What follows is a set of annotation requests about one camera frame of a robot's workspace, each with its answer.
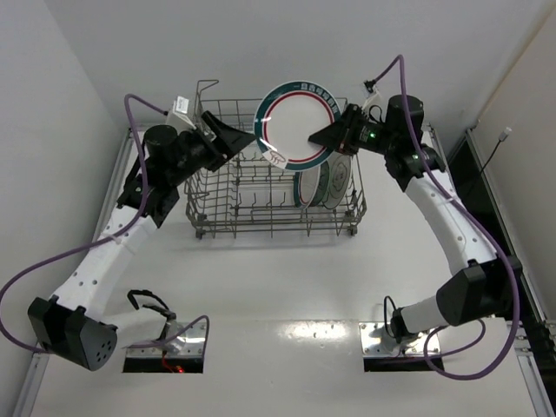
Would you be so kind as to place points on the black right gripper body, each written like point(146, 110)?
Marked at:
point(347, 131)

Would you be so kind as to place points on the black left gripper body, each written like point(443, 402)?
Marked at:
point(213, 142)

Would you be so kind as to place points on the white plate with grey pattern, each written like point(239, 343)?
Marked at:
point(340, 173)

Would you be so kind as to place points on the green red rimmed plate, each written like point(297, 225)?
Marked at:
point(310, 186)
point(287, 116)

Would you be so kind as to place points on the grey wire dish rack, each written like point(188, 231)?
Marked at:
point(251, 195)

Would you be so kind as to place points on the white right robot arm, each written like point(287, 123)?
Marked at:
point(480, 283)

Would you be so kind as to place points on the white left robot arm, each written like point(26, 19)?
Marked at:
point(72, 323)

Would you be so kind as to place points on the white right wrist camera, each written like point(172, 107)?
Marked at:
point(373, 95)

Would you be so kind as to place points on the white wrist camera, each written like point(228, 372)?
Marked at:
point(373, 95)
point(178, 115)

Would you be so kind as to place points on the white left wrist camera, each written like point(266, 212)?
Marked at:
point(178, 115)

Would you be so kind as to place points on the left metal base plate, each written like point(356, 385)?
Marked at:
point(188, 345)

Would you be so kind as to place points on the metal base plate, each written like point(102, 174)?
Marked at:
point(377, 344)
point(188, 345)

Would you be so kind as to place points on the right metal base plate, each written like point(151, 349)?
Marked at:
point(377, 344)

